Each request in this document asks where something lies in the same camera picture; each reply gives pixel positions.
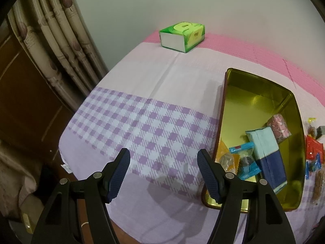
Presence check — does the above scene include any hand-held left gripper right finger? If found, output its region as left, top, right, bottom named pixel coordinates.
left=197, top=149, right=296, bottom=244

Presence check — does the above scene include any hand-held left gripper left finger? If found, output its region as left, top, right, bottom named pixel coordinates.
left=30, top=148, right=131, bottom=244

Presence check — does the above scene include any orange yellow snack packet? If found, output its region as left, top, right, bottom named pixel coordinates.
left=214, top=138, right=240, bottom=173

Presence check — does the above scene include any teal and navy snack packet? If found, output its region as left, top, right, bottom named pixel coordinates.
left=245, top=127, right=288, bottom=194

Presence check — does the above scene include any gold and maroon tin box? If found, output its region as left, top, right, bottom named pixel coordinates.
left=201, top=68, right=305, bottom=212

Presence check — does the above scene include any pink cartoon snack packet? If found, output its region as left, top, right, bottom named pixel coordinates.
left=266, top=113, right=292, bottom=145

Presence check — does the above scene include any red snack packet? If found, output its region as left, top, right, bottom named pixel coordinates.
left=305, top=135, right=324, bottom=161

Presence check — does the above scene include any clear twisted snack packet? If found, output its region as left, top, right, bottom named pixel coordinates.
left=312, top=169, right=325, bottom=204

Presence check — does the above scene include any yellow clear cake packet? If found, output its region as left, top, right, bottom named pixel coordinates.
left=306, top=117, right=318, bottom=139

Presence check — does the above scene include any beige cloth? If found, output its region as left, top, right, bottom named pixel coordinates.
left=0, top=140, right=43, bottom=221

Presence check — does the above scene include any pink purple checked tablecloth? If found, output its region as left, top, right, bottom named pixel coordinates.
left=58, top=30, right=325, bottom=244

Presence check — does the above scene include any brown wooden cabinet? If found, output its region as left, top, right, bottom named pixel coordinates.
left=0, top=25, right=77, bottom=163

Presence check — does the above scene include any green tissue box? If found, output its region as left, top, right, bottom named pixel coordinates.
left=159, top=22, right=206, bottom=53

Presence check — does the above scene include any beige patterned curtain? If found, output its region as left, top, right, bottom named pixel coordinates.
left=8, top=0, right=109, bottom=112

